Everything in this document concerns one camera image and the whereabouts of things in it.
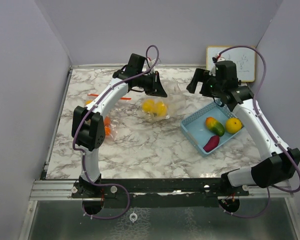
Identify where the aluminium frame rail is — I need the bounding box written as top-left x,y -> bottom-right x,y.
29,180 -> 76,201

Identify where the clear zip bag orange zipper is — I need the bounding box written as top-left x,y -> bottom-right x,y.
84,92 -> 132,141

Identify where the yellow toy lemon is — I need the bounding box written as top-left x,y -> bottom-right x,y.
225,117 -> 243,134

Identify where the yellow toy pepper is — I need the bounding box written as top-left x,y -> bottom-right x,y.
153,101 -> 168,117
141,99 -> 155,113

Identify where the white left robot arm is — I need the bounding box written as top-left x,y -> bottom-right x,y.
71,53 -> 168,198

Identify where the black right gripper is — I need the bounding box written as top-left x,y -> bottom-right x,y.
187,68 -> 223,99

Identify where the purple toy eggplant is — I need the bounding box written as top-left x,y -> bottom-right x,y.
203,135 -> 220,153

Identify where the green orange toy mango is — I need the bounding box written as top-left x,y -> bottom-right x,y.
205,117 -> 225,137

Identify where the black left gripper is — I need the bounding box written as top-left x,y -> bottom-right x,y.
136,70 -> 168,98

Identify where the small whiteboard with writing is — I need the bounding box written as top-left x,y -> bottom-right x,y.
206,46 -> 256,83

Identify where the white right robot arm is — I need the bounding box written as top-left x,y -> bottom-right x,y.
186,60 -> 300,196

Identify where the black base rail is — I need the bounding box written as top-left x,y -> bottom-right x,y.
71,178 -> 249,209

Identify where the orange toy pumpkin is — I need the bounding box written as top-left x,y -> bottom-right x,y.
103,116 -> 112,136

